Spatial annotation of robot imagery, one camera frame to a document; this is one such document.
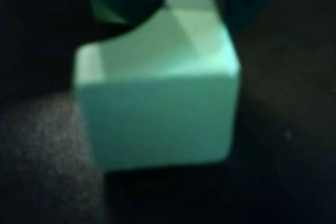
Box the light green U shape block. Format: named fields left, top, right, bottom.
left=73, top=0, right=242, bottom=174

